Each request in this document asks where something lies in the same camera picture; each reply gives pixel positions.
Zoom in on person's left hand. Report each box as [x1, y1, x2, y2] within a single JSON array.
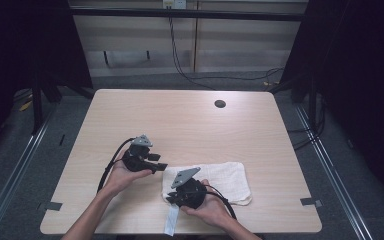
[[103, 148, 153, 198]]

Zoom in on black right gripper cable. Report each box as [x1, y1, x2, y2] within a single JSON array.
[[205, 184, 238, 221]]

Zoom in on black floor cables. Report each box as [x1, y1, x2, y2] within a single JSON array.
[[286, 93, 328, 152]]

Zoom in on grey tape piece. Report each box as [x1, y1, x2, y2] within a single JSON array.
[[299, 197, 324, 208], [39, 201, 63, 212]]

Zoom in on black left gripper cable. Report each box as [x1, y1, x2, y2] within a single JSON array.
[[96, 136, 137, 194]]

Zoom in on black horizontal frame bar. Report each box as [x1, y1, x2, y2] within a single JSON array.
[[69, 7, 307, 22]]

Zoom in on white towel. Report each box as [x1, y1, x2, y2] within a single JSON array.
[[161, 161, 253, 207]]

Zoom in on black metal stand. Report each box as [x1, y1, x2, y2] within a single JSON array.
[[29, 71, 96, 136]]

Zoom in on person's right hand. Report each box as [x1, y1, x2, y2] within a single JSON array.
[[179, 178, 230, 228]]

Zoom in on black curtain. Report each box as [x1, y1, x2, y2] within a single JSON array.
[[0, 0, 94, 164], [279, 0, 384, 204]]

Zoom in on metal floor rail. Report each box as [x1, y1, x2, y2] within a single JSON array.
[[0, 109, 58, 240], [293, 103, 378, 240]]

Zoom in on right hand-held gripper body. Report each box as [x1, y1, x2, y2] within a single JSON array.
[[169, 166, 208, 210]]

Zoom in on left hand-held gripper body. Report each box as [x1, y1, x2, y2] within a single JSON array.
[[122, 133, 163, 174]]

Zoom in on black hanging wall cable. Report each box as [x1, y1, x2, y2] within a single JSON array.
[[167, 7, 285, 91]]

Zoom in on white paper tag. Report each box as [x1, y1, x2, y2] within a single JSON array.
[[163, 203, 181, 237]]

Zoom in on white wall socket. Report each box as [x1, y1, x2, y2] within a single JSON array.
[[161, 0, 188, 10]]

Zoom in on yellow floor item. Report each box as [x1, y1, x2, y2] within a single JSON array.
[[18, 99, 34, 113]]

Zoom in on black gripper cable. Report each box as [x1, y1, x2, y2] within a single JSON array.
[[205, 184, 238, 221], [96, 136, 137, 194]]

